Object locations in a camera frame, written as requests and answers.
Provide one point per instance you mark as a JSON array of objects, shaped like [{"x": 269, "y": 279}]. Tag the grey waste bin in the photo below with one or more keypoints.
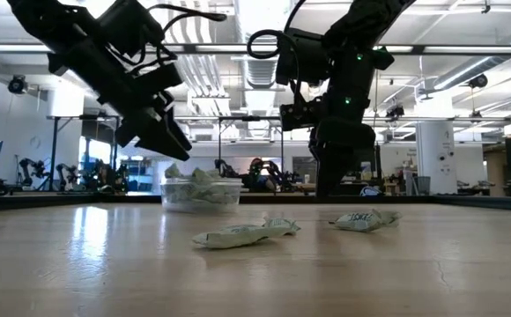
[{"x": 424, "y": 185}]

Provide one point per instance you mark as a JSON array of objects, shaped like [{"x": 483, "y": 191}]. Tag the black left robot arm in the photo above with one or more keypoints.
[{"x": 61, "y": 35}]

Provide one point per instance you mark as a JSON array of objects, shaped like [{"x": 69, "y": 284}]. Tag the green white stevia packet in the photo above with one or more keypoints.
[
  {"x": 172, "y": 171},
  {"x": 202, "y": 176},
  {"x": 391, "y": 216},
  {"x": 233, "y": 235},
  {"x": 282, "y": 225},
  {"x": 185, "y": 193},
  {"x": 359, "y": 221}
]

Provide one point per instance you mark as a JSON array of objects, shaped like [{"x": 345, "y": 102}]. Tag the black aluminium table frame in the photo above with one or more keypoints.
[{"x": 61, "y": 200}]

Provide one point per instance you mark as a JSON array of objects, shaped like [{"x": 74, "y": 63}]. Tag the clear plastic container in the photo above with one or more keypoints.
[{"x": 202, "y": 207}]

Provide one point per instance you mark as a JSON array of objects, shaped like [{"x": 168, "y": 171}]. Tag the wooden cabinet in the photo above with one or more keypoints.
[{"x": 495, "y": 171}]

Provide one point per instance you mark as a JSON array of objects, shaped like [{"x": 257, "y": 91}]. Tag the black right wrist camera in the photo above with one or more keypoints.
[{"x": 300, "y": 115}]

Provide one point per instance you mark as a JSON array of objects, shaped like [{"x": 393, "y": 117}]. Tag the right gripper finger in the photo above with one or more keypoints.
[
  {"x": 337, "y": 167},
  {"x": 316, "y": 149}
]

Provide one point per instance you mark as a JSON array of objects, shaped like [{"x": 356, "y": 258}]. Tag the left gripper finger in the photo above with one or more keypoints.
[
  {"x": 163, "y": 141},
  {"x": 177, "y": 132}
]

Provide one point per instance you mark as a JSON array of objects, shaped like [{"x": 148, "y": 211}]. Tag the black metal stand frame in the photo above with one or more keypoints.
[{"x": 54, "y": 154}]

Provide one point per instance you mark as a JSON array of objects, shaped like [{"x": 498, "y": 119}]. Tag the black background robot arm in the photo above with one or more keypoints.
[
  {"x": 66, "y": 176},
  {"x": 31, "y": 171},
  {"x": 277, "y": 174}
]

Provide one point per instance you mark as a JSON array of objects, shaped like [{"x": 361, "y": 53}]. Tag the white round column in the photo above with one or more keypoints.
[{"x": 436, "y": 149}]

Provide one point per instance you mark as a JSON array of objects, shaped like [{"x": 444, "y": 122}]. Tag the silver ceiling duct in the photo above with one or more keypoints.
[{"x": 467, "y": 70}]

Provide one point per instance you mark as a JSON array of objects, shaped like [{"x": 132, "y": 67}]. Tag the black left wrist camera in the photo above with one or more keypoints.
[{"x": 158, "y": 79}]

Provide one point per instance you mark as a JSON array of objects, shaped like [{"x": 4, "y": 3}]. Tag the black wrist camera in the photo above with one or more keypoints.
[
  {"x": 300, "y": 115},
  {"x": 158, "y": 79}
]

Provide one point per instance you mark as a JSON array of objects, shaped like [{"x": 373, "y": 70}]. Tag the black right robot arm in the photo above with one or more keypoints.
[{"x": 361, "y": 22}]

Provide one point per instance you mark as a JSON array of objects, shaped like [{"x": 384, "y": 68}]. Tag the blue white bag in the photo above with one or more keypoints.
[{"x": 370, "y": 191}]

